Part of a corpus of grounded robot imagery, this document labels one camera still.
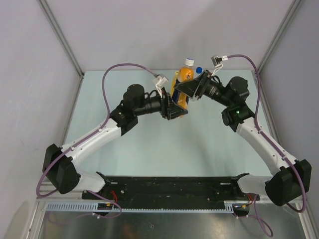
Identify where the blue white bottle cap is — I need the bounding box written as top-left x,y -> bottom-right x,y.
184,58 -> 194,67

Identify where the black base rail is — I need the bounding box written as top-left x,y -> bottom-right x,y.
97,176 -> 254,211

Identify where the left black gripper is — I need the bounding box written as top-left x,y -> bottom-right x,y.
134,88 -> 187,120

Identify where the orange Pocari Sweat bottle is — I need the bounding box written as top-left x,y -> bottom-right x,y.
171,58 -> 194,109

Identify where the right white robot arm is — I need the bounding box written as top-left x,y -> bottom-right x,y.
174,70 -> 312,206

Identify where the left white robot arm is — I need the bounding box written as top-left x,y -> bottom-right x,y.
42,84 -> 188,199

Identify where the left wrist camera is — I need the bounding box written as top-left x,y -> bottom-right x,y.
153,74 -> 168,94

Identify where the yellow juice bottle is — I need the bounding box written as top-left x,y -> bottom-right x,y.
170,71 -> 179,95

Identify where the clear Pepsi bottle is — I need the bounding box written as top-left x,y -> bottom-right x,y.
195,67 -> 203,75

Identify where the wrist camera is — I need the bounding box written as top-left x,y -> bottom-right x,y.
211,55 -> 228,75
153,74 -> 168,94

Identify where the grey cable duct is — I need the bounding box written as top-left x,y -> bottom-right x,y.
44,201 -> 236,215

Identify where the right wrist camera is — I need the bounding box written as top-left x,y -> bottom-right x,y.
211,55 -> 228,75

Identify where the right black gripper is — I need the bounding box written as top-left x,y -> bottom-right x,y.
174,70 -> 232,108

